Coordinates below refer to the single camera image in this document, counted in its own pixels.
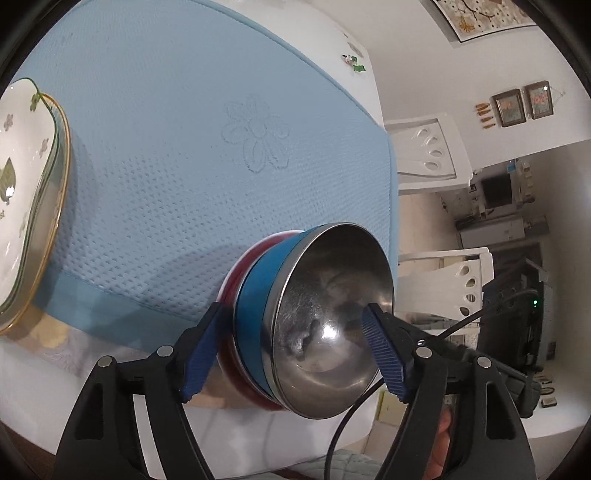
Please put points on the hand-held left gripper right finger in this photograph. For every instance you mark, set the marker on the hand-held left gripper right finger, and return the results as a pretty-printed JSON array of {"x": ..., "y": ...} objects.
[{"x": 383, "y": 355}]

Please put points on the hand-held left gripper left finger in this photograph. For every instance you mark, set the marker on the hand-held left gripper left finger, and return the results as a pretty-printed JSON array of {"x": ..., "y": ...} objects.
[{"x": 203, "y": 350}]

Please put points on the blue steel bowl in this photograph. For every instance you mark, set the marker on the blue steel bowl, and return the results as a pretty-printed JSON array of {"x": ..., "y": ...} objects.
[{"x": 323, "y": 323}]

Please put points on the red steel bowl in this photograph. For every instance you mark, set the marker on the red steel bowl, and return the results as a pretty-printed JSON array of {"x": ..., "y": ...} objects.
[{"x": 251, "y": 258}]

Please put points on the floral white plate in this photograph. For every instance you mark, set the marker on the floral white plate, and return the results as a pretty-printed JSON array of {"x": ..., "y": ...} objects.
[{"x": 62, "y": 175}]

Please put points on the green-rimmed floral plate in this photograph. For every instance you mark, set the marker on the green-rimmed floral plate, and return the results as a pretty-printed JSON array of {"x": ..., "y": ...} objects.
[{"x": 18, "y": 138}]

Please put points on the person's right forearm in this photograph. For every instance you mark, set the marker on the person's right forearm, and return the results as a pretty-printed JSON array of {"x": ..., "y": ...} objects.
[{"x": 441, "y": 443}]

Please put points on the white chair with cutouts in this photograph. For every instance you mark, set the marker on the white chair with cutouts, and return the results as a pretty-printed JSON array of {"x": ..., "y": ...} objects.
[
  {"x": 443, "y": 277},
  {"x": 415, "y": 161}
]

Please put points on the grey quilted clothing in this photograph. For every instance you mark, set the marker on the grey quilted clothing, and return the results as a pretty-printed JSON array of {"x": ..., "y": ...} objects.
[{"x": 351, "y": 466}]

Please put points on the cluttered shelf unit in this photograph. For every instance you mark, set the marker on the cluttered shelf unit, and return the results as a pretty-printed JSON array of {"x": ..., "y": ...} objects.
[{"x": 498, "y": 203}]

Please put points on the blue textured table mat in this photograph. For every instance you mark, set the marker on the blue textured table mat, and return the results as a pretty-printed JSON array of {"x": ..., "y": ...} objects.
[{"x": 184, "y": 184}]

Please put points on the small framed picture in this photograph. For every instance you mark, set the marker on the small framed picture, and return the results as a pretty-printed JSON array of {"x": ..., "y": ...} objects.
[
  {"x": 509, "y": 108},
  {"x": 539, "y": 99}
]

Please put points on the green table stickers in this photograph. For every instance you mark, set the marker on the green table stickers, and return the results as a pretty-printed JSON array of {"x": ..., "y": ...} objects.
[{"x": 354, "y": 62}]

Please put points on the large framed tree picture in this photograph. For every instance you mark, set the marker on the large framed tree picture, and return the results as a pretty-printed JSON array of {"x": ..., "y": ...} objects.
[{"x": 485, "y": 16}]

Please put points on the orange wall ornaments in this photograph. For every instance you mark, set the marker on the orange wall ornaments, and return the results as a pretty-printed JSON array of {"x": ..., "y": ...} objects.
[{"x": 485, "y": 115}]

